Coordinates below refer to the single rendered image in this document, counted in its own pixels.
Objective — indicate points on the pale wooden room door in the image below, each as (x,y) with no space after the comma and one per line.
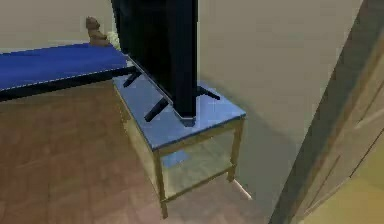
(343,140)

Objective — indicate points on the brown teddy bear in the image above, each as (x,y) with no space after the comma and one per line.
(96,33)

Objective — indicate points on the blue-topped glass table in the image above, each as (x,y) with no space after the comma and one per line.
(186,133)

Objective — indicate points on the black television set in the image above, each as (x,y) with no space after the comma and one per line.
(160,50)

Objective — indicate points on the blue bed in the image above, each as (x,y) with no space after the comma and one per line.
(56,65)

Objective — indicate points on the white pillow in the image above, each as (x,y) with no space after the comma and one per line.
(114,39)

